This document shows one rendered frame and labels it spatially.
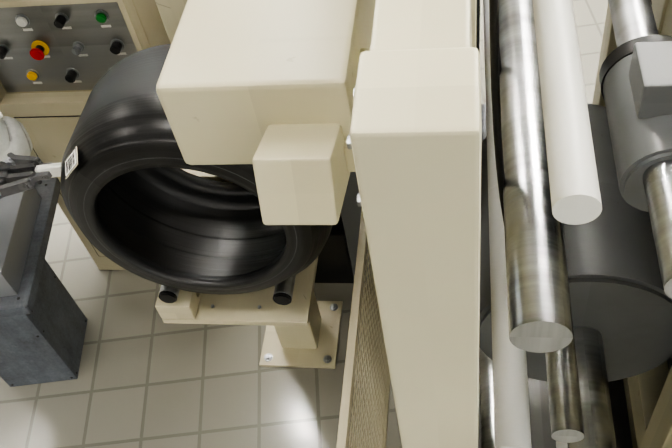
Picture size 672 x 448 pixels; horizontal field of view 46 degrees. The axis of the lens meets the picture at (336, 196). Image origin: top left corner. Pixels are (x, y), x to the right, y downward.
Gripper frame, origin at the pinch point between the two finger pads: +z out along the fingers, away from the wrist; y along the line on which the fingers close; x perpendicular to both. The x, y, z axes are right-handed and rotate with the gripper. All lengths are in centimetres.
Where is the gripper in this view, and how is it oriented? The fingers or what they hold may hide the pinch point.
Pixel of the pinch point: (52, 170)
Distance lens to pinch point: 183.0
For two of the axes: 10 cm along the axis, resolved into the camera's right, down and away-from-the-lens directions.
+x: 2.7, 6.4, 7.2
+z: 9.6, -0.9, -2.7
